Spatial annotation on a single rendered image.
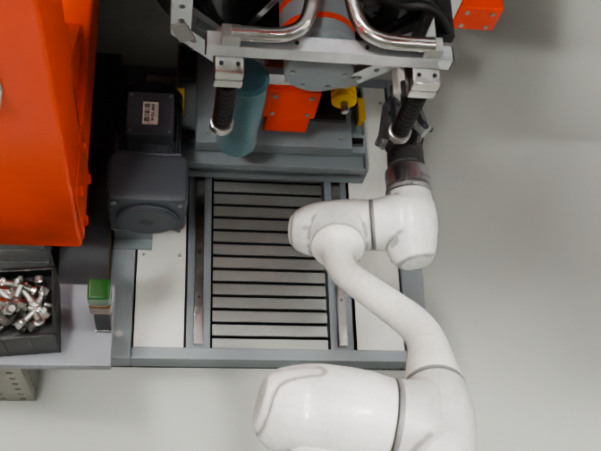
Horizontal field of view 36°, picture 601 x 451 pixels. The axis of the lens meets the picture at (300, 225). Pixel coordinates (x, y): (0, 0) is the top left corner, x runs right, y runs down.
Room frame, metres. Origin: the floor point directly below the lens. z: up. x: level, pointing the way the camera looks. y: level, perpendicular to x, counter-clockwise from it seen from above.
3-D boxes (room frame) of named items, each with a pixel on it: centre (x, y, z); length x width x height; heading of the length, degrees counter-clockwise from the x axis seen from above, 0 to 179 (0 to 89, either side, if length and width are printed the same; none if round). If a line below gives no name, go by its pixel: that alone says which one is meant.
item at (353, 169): (1.29, 0.18, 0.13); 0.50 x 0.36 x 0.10; 110
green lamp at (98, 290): (0.50, 0.30, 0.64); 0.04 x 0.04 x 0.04; 20
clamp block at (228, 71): (0.88, 0.21, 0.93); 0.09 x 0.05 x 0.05; 20
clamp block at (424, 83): (0.99, -0.11, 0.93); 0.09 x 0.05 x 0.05; 20
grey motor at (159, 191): (0.99, 0.40, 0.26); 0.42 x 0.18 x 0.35; 20
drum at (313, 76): (1.06, 0.10, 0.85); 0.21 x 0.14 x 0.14; 20
